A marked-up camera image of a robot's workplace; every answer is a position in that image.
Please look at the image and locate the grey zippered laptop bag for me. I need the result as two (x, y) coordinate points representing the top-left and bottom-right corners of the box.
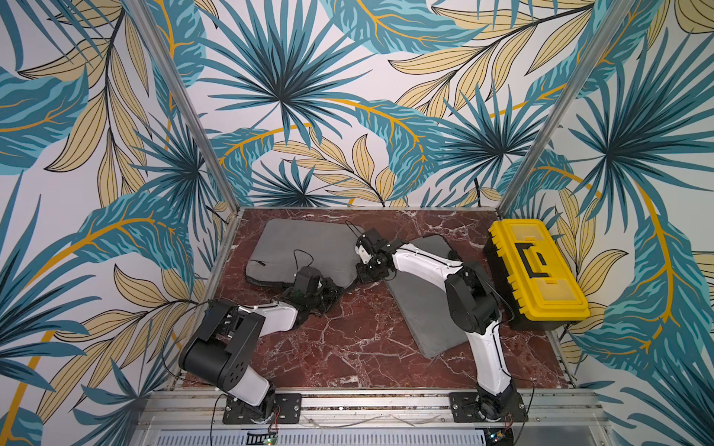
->
(245, 219), (359, 288)

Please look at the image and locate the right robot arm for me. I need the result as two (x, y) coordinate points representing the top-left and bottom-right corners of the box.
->
(355, 229), (522, 422)

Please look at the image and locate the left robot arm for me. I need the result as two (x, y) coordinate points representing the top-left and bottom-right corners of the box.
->
(178, 267), (344, 414)

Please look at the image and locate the grey laptop sleeve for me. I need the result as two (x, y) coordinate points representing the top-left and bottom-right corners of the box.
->
(384, 233), (481, 361)

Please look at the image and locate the white ventilation grille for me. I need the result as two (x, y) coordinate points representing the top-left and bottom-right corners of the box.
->
(147, 429), (486, 446)

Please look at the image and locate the yellow black toolbox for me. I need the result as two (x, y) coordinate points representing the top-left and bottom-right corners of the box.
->
(483, 219), (591, 331)

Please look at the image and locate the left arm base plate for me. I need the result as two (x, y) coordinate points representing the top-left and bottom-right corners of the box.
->
(222, 393), (303, 426)

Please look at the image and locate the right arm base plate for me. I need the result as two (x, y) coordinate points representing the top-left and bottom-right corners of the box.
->
(448, 390), (528, 424)

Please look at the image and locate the aluminium front rail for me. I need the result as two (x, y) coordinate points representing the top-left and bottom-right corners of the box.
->
(138, 388), (610, 431)

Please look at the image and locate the left aluminium frame post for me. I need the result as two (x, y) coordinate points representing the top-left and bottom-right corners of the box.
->
(126, 0), (240, 216)

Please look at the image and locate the aluminium frame post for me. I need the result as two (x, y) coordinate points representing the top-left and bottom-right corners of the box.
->
(496, 0), (635, 217)
(126, 0), (240, 216)

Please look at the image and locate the right aluminium frame post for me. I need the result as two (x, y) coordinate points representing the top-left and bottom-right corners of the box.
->
(496, 0), (635, 217)

